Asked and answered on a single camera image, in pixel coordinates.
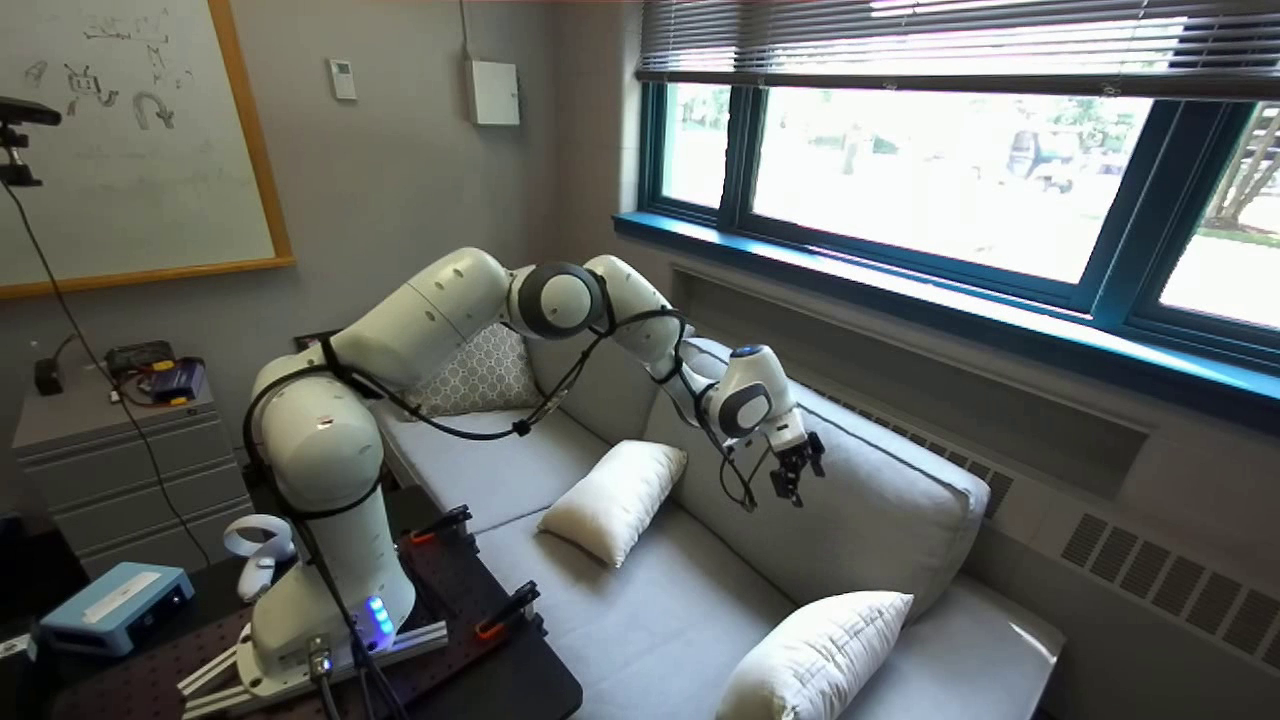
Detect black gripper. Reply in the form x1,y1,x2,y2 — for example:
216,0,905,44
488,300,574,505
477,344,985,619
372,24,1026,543
766,432,829,512

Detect large cream pillow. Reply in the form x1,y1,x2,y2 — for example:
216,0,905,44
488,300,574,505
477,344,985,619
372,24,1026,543
712,589,918,720

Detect small cream pillow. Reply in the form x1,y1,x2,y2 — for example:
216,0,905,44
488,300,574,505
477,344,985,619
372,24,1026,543
535,435,693,572

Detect grey fabric sofa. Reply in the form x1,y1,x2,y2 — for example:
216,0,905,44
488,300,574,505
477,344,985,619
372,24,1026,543
364,258,1073,720

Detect orange black clamp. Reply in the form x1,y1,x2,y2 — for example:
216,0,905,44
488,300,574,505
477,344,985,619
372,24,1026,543
471,574,542,645
397,499,477,550

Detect black robot table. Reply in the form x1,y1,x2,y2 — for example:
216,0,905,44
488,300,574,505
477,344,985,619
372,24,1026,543
0,482,586,720

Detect grey radiator cover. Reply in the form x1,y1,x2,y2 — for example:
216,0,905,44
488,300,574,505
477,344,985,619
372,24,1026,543
663,254,1280,720

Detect dark window blinds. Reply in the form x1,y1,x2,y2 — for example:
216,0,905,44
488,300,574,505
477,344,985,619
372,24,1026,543
637,0,1280,102

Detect white VR controller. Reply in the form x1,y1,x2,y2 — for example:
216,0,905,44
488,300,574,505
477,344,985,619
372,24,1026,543
221,512,299,602

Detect blue purple gadget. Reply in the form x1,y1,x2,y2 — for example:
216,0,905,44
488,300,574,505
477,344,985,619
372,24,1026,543
134,357,213,406

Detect black orange device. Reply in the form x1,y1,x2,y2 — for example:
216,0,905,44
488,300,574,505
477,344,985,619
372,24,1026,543
104,336,181,383

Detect grey drawer cabinet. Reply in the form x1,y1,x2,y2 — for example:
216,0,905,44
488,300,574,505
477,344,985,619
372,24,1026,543
8,365,259,579

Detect light blue box device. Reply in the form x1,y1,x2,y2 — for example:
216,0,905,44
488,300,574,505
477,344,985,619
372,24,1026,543
35,554,199,660

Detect wood framed whiteboard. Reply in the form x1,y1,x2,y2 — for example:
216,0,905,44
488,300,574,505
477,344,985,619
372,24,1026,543
0,0,299,303

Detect small black stand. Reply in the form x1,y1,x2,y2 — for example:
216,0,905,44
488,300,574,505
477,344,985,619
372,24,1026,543
26,331,70,398

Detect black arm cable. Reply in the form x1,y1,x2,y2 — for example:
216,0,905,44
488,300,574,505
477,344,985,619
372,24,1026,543
238,300,764,522

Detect teal window frame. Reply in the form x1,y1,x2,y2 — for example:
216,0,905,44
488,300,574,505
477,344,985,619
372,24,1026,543
610,72,1280,406

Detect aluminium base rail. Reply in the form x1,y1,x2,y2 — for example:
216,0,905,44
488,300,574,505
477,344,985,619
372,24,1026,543
175,614,452,720

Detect white wall box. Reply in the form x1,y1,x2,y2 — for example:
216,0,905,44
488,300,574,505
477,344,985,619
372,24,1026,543
455,0,528,132

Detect black wall power strip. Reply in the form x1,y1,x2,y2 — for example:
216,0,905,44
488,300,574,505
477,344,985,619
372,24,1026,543
290,314,350,360

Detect white wall thermostat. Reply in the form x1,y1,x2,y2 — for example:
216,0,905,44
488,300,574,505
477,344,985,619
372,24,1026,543
324,51,364,109

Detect black camera on stand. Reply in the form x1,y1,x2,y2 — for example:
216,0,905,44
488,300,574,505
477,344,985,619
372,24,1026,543
0,90,66,190

